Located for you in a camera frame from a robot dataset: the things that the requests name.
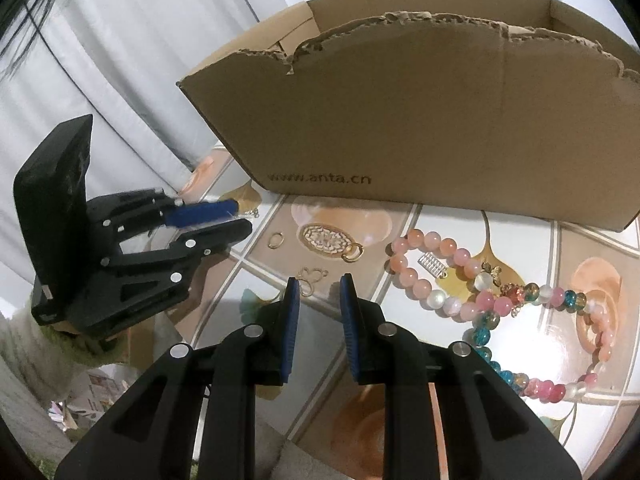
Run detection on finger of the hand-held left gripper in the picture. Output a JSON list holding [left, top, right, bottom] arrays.
[[79, 217, 254, 335], [86, 188, 241, 247]]

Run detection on brown cardboard box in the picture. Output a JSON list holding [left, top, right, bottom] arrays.
[[176, 0, 640, 233]]

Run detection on multicolour glass bead bracelet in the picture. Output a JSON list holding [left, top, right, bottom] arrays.
[[462, 282, 618, 403]]

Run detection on silver abacus charm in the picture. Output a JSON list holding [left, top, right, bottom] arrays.
[[417, 252, 449, 278]]

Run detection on white curtain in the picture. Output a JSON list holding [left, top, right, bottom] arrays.
[[0, 0, 311, 281]]

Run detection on person's black hair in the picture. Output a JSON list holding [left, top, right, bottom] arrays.
[[0, 0, 71, 83]]

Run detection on ginkgo leaf patterned tablecloth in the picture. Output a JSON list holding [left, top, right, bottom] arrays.
[[125, 145, 640, 480]]

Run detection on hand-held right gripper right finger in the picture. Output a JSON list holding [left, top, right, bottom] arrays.
[[339, 273, 583, 480]]

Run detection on gold butterfly outline earring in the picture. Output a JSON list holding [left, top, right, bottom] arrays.
[[295, 266, 330, 295]]

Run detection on pink orange bead bracelet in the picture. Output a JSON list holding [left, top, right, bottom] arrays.
[[384, 228, 516, 322]]

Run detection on colourful printed papers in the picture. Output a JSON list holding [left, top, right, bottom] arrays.
[[47, 365, 133, 441]]

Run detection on person's left forearm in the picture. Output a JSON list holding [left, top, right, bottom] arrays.
[[0, 305, 133, 411]]

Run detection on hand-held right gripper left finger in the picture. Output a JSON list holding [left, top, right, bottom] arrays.
[[54, 276, 302, 480]]

